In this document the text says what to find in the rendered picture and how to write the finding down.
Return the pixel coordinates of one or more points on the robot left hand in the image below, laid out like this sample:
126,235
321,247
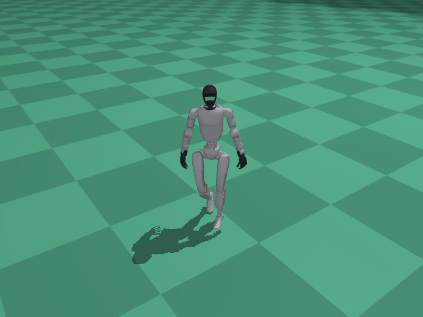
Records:
242,160

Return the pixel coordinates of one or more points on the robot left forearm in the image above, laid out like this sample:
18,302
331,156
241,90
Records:
238,144

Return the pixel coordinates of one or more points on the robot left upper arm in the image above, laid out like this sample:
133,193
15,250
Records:
228,113

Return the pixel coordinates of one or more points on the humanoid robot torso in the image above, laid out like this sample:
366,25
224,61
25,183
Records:
211,129

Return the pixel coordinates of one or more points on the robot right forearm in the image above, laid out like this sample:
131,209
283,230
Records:
185,143

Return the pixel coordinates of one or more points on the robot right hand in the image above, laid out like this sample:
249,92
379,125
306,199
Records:
183,158

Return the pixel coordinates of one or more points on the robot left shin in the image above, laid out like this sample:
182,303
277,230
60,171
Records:
220,200

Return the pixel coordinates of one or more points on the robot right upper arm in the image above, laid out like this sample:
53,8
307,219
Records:
193,114

